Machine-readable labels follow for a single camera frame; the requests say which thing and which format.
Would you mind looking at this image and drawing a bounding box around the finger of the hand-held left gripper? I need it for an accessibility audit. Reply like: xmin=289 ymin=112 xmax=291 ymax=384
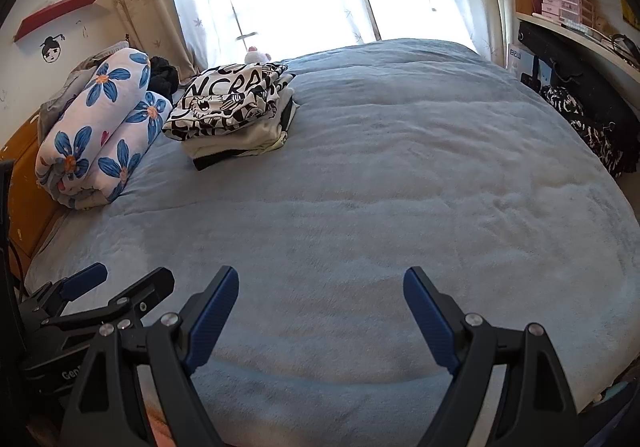
xmin=20 ymin=262 xmax=109 ymax=324
xmin=42 ymin=267 xmax=176 ymax=334

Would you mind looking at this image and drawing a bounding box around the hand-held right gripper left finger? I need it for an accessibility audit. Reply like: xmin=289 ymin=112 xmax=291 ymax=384
xmin=60 ymin=266 xmax=240 ymax=447

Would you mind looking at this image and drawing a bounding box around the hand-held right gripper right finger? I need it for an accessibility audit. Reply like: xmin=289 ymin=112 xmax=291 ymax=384
xmin=402 ymin=266 xmax=586 ymax=447

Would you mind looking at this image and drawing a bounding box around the white black printed jacket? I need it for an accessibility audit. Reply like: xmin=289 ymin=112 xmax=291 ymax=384
xmin=162 ymin=61 xmax=297 ymax=140

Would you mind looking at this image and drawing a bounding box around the dark clothes pile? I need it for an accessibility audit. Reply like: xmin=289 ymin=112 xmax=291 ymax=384
xmin=149 ymin=56 xmax=181 ymax=95

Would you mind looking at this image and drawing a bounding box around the wooden headboard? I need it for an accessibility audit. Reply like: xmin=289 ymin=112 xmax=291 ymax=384
xmin=0 ymin=107 xmax=68 ymax=278

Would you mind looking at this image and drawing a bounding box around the blue floral rolled blanket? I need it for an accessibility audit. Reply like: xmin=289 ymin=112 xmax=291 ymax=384
xmin=35 ymin=47 xmax=173 ymax=210

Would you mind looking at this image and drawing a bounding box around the grey-blue bed blanket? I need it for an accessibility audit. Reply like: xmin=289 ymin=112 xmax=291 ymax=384
xmin=22 ymin=38 xmax=640 ymax=447

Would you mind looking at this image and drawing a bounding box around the cream folded cloth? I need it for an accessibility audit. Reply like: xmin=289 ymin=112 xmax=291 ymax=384
xmin=180 ymin=92 xmax=300 ymax=160

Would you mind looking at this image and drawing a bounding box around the black white patterned cloth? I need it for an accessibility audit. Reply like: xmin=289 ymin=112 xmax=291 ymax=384
xmin=540 ymin=84 xmax=628 ymax=178

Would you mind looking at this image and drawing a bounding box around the white cardboard box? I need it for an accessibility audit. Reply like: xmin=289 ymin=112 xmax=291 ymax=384
xmin=507 ymin=43 xmax=553 ymax=90

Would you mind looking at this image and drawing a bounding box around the beige curtain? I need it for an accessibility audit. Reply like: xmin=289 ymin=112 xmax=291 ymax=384
xmin=92 ymin=0 xmax=206 ymax=75

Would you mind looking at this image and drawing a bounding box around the long black bag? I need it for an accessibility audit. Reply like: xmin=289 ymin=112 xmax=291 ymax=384
xmin=517 ymin=21 xmax=640 ymax=152

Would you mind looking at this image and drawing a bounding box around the pink drawer organizer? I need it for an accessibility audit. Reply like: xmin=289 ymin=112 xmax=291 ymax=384
xmin=537 ymin=0 xmax=596 ymax=28

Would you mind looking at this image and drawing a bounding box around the face wall sticker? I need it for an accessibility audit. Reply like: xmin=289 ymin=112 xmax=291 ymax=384
xmin=40 ymin=33 xmax=67 ymax=64

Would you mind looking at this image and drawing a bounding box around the red wall shelf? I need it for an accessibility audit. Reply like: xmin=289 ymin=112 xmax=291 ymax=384
xmin=14 ymin=0 xmax=108 ymax=44

